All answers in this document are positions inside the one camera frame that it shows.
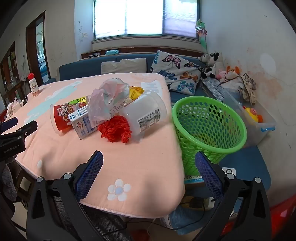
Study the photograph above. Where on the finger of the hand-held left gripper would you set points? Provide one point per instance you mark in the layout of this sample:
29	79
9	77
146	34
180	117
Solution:
9	122
25	129

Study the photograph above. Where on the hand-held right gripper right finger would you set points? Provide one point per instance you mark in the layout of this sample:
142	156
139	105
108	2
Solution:
208	173

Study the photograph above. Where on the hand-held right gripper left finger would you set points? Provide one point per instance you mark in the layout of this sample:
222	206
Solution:
91	172

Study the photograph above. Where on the red printed cup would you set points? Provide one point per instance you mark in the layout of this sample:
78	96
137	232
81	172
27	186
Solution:
61	118

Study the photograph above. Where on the white milk carton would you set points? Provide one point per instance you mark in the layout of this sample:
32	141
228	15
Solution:
81	127

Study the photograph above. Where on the red mesh net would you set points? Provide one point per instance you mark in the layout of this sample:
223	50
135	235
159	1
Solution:
113	129

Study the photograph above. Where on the green label drink carton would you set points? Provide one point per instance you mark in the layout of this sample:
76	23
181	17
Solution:
77	101

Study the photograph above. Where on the clear plastic bag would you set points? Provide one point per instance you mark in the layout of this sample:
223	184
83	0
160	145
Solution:
101	102

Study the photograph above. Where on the green plastic basket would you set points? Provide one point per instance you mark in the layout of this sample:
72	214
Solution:
209	99

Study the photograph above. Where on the frosted white plastic tub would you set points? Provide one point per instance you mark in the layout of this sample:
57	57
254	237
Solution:
143	109

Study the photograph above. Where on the yellow snack wrapper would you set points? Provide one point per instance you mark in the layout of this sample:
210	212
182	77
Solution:
134	93

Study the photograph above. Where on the white tissue box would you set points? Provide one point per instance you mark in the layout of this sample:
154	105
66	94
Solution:
15	107

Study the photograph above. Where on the white printed card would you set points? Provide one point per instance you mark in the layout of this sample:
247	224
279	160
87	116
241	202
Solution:
229	171

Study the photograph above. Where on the small black device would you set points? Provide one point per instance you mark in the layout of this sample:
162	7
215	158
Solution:
25	101

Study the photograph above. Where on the yellow power strip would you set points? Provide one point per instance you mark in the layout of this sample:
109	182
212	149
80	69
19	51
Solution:
190	199

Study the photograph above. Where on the grey knit garment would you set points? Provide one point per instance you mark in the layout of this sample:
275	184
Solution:
9	183

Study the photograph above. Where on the red-capped white bottle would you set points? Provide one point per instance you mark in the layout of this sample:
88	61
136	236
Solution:
34	88

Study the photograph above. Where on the pink printed blanket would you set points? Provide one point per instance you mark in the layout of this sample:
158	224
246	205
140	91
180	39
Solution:
138	162

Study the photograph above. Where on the blue floor mat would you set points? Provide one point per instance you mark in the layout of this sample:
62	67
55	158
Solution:
182	219

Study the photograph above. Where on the dark wooden cabinet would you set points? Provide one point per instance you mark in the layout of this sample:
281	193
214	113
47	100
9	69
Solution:
7	69

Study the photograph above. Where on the clear storage bin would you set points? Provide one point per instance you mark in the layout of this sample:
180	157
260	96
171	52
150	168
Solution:
261	132

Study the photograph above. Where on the yellow plastic toy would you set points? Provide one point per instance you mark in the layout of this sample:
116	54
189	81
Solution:
251	113

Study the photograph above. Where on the blue sofa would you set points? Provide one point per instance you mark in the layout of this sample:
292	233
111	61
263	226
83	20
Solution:
78	67

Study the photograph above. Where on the red plastic stool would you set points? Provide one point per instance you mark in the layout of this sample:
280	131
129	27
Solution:
282	215

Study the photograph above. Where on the beige patterned cloth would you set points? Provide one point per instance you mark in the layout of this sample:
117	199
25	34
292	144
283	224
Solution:
248	90

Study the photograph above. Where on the pink plush toy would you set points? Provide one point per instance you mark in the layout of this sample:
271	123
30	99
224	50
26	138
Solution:
222	74

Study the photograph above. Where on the flat dark box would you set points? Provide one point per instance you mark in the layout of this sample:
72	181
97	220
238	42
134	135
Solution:
93	55

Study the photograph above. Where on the orange fox plush toy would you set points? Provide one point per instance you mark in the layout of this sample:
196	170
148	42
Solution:
232	70

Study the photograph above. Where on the butterfly print pillow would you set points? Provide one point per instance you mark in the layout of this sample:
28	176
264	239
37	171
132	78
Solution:
178	71

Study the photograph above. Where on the cow plush toy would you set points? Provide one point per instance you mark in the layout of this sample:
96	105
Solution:
215	67

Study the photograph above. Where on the beige pillow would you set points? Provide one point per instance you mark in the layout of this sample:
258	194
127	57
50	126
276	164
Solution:
124	66

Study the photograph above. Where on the grey plush toy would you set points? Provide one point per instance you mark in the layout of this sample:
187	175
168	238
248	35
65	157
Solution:
203	57

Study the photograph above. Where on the teal tissue pack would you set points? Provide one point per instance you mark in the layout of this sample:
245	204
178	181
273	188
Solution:
112	52

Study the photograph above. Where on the colourful pinwheel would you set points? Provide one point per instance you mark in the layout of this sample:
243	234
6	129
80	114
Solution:
200	26

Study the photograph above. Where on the window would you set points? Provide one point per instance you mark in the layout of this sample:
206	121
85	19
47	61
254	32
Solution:
138	16

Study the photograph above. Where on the wooden door frame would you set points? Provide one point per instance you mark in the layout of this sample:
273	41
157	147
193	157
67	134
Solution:
29	46

